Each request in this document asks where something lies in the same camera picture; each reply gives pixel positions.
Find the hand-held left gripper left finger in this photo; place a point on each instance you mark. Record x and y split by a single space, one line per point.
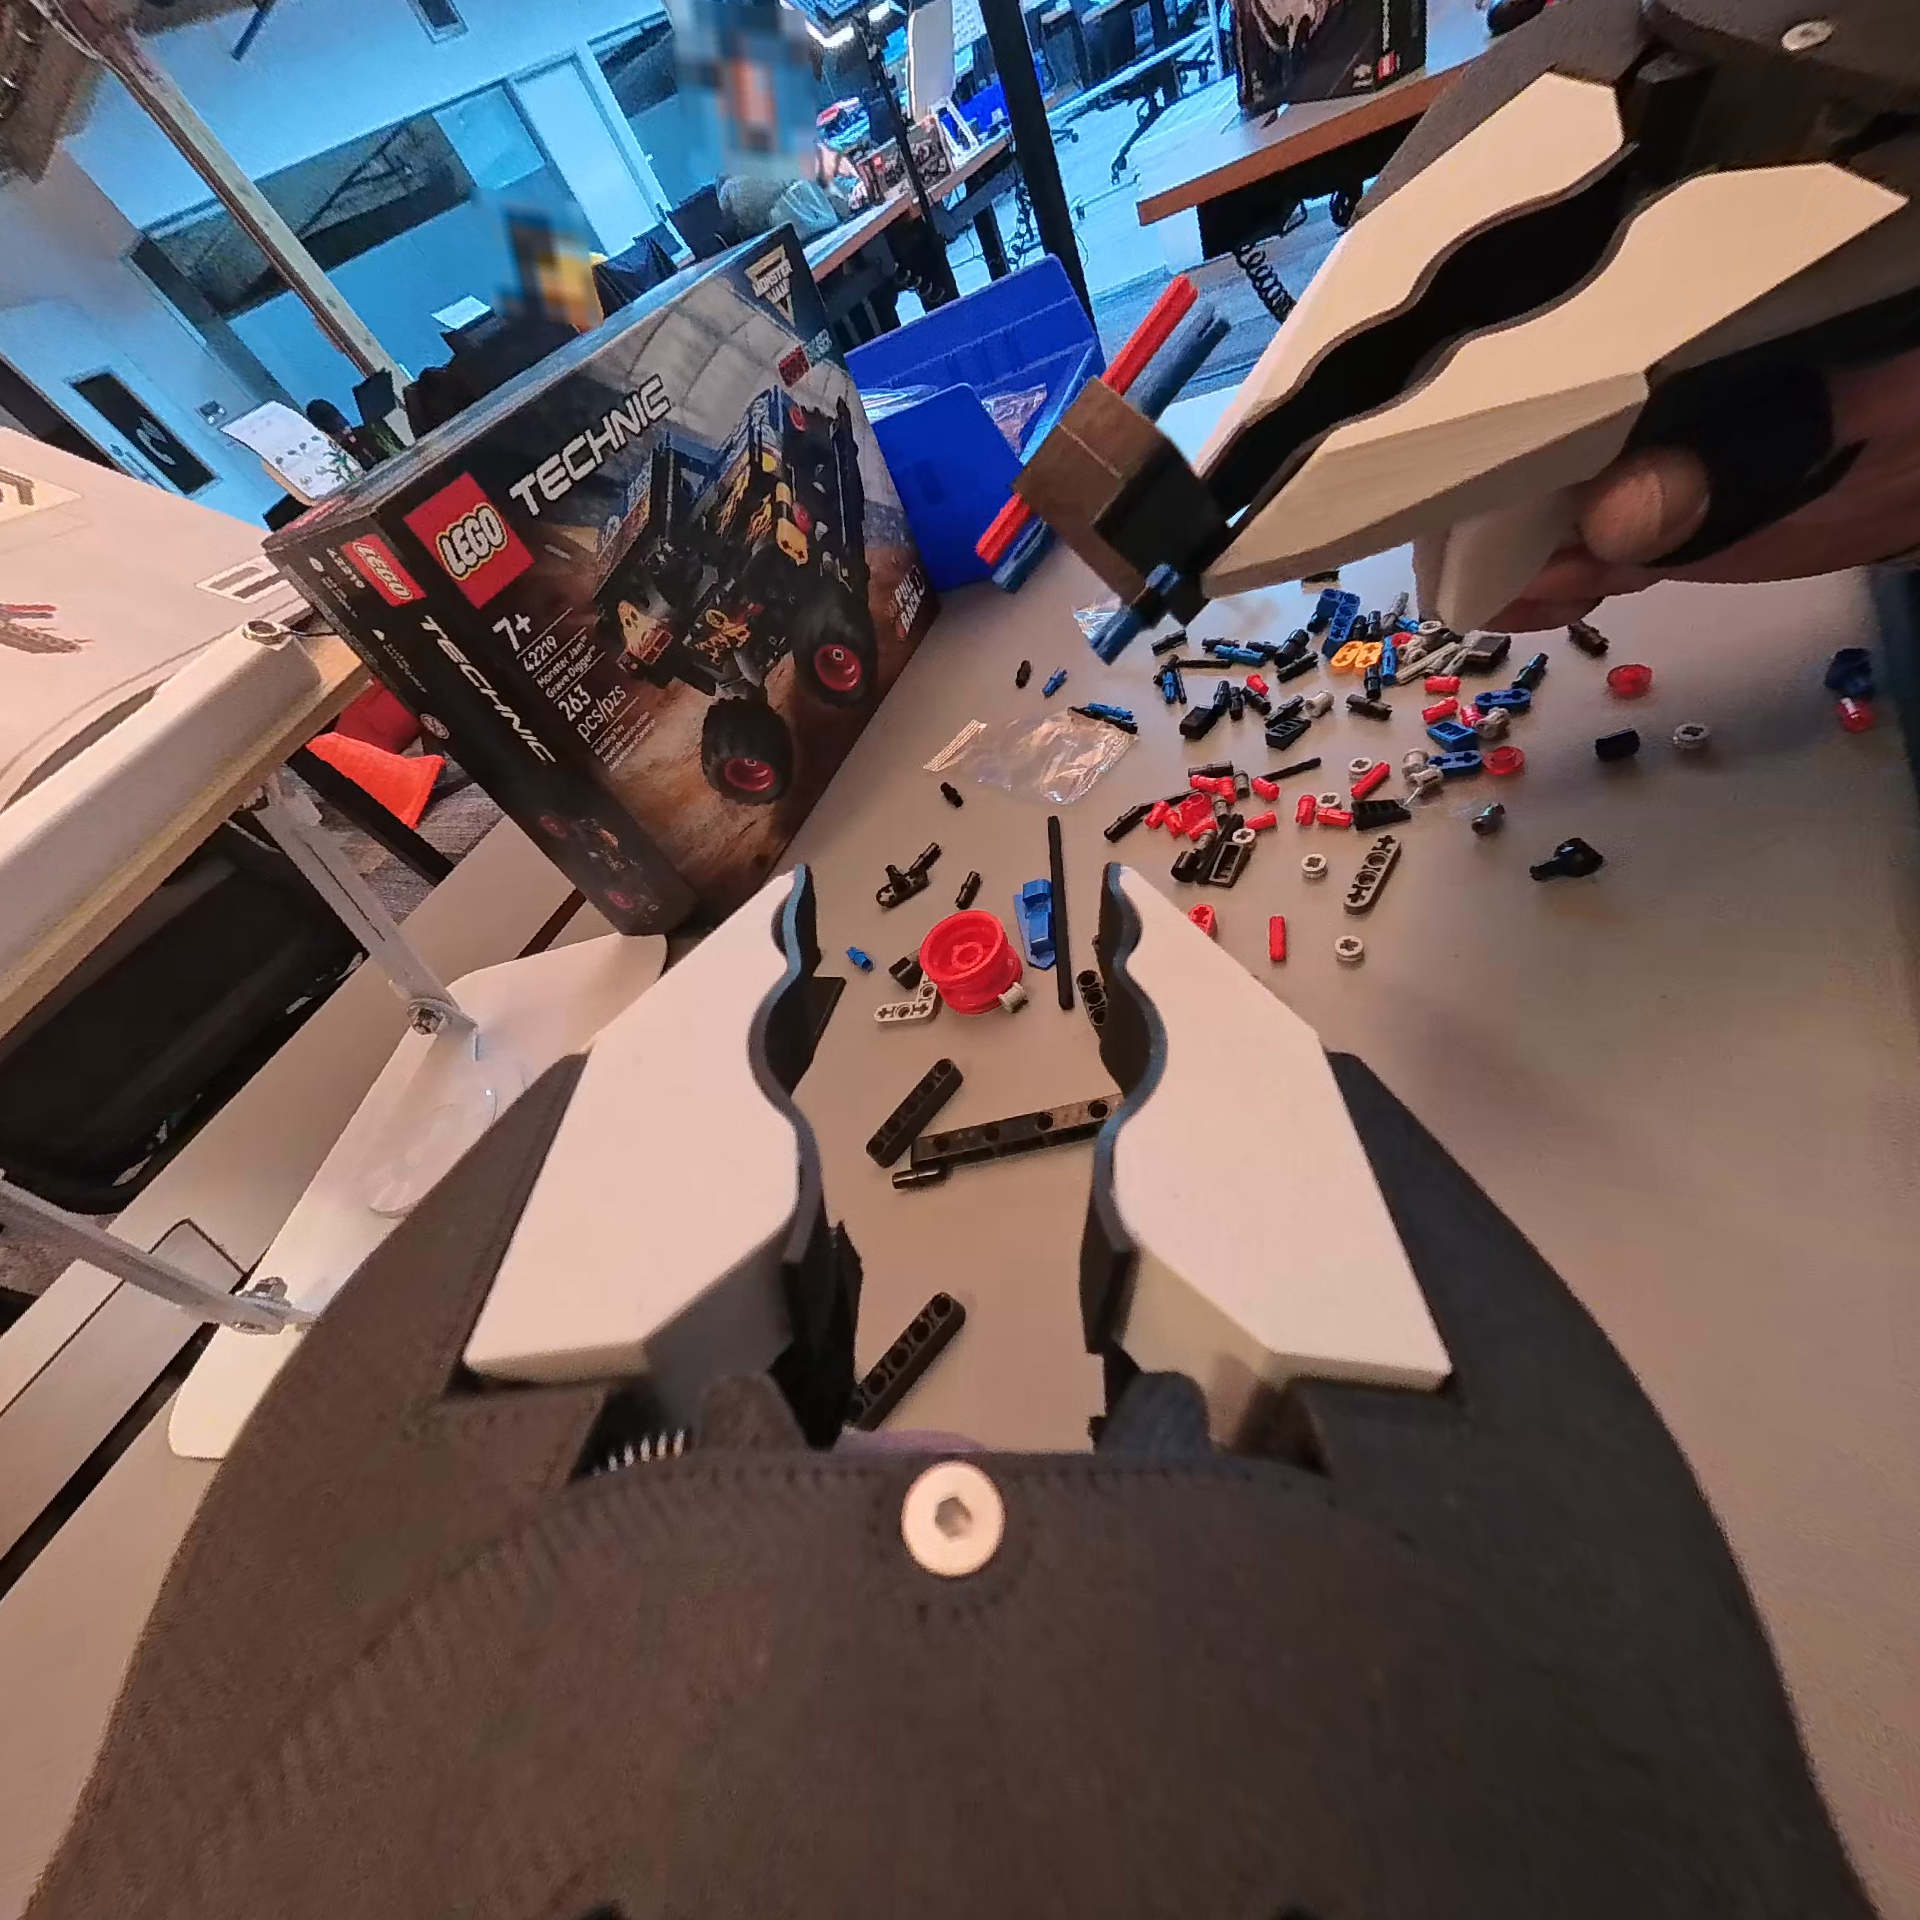
645 1201

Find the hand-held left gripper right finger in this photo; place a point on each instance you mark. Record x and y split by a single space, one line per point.
1276 1201

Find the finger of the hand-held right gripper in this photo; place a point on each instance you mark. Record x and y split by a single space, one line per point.
1501 406
1440 224

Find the short black beam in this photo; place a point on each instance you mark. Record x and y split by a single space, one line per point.
909 1358
1186 352
915 1113

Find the small beam and pins assembly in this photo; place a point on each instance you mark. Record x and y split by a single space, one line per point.
1155 323

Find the pile of small mixed bricks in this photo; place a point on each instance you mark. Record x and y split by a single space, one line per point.
1350 721

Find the grey desk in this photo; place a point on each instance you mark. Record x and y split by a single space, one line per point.
1575 1125

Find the person's right hand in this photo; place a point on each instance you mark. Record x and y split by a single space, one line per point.
1652 511

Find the dark printed box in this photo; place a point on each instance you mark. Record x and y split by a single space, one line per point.
1320 60

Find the black flat panel tile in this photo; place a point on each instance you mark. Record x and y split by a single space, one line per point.
821 1020

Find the small black connector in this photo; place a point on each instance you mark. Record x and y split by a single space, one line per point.
1091 997

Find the long black beam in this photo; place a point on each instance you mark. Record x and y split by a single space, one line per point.
1004 1137

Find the small grey angled beam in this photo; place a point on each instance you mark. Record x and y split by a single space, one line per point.
907 1008

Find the dark grey thin beam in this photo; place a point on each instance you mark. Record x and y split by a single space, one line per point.
1372 873

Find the long black axle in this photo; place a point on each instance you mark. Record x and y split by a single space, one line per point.
1059 916

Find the blue curved brick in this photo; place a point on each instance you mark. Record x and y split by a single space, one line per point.
1036 918

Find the red wheel hub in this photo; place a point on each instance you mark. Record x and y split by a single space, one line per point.
967 961

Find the black cross-hole connector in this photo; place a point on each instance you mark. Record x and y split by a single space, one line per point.
909 879

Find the orange plastic object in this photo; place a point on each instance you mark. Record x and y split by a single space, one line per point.
383 773

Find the clear plastic bag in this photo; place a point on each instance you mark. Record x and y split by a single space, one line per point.
1051 750

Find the blue plastic bin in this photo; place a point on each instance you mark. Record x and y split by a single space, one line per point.
962 406

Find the toy truck set box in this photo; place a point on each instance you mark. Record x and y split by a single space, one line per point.
599 599

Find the white book stand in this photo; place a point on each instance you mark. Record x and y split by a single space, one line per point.
90 840

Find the black metal post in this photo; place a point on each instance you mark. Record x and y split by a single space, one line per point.
1036 149

